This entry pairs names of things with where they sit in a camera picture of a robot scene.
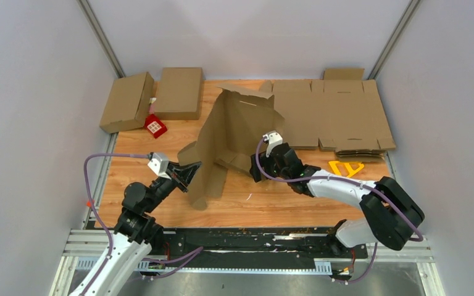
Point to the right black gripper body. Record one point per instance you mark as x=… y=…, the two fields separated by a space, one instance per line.
x=268 y=163

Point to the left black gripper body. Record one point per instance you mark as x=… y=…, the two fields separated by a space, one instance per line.
x=162 y=188

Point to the cardboard box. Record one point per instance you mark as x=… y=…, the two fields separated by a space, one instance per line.
x=128 y=103
x=179 y=92
x=228 y=139

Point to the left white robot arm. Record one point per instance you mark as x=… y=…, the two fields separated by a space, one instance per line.
x=136 y=233

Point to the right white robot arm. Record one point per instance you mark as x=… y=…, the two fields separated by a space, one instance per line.
x=391 y=217

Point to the folded cardboard box upright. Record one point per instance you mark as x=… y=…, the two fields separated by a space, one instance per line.
x=179 y=92

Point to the red plastic block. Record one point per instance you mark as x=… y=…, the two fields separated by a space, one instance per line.
x=154 y=126

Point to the yellow plastic wedge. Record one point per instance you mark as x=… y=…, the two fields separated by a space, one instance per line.
x=347 y=169

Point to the pink white small item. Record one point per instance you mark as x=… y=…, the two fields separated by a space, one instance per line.
x=151 y=105

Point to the stack of flat cardboard sheets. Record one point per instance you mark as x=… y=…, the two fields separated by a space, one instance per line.
x=341 y=112

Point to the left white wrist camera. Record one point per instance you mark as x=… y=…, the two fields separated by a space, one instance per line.
x=158 y=163

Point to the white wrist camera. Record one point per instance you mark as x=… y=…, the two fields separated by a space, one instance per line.
x=158 y=163
x=272 y=139

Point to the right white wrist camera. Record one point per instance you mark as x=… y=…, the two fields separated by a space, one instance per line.
x=272 y=139

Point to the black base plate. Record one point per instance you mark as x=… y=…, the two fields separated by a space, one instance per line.
x=252 y=248

